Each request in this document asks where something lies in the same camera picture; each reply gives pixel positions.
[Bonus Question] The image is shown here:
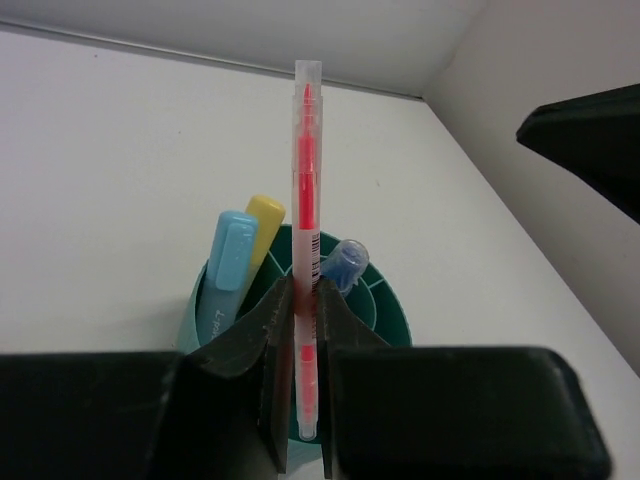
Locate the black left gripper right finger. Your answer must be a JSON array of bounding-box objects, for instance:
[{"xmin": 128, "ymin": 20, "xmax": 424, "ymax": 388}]
[{"xmin": 317, "ymin": 280, "xmax": 613, "ymax": 479}]

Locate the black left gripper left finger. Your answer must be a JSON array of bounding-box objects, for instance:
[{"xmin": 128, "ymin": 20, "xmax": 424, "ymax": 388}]
[{"xmin": 1, "ymin": 277, "xmax": 293, "ymax": 479}]

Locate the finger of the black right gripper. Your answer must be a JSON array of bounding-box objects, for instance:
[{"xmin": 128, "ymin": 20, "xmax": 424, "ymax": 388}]
[{"xmin": 516, "ymin": 84, "xmax": 640, "ymax": 221}]

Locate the blue highlighter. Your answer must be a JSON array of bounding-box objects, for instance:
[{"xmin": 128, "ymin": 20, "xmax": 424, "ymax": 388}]
[{"xmin": 195, "ymin": 210, "xmax": 258, "ymax": 345}]

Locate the clear spray bottle blue cap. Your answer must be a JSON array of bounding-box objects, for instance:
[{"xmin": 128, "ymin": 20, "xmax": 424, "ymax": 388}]
[{"xmin": 321, "ymin": 239, "xmax": 370, "ymax": 297}]

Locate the yellow highlighter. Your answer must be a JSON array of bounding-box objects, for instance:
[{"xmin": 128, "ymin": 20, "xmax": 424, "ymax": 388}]
[{"xmin": 236, "ymin": 194, "xmax": 286, "ymax": 320}]

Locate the red slim pen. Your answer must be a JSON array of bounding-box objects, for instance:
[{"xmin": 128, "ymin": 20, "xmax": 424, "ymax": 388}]
[{"xmin": 291, "ymin": 60, "xmax": 323, "ymax": 442}]

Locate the teal round desk organizer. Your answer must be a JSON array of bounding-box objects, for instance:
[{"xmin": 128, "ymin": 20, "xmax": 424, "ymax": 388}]
[{"xmin": 176, "ymin": 211, "xmax": 412, "ymax": 446}]

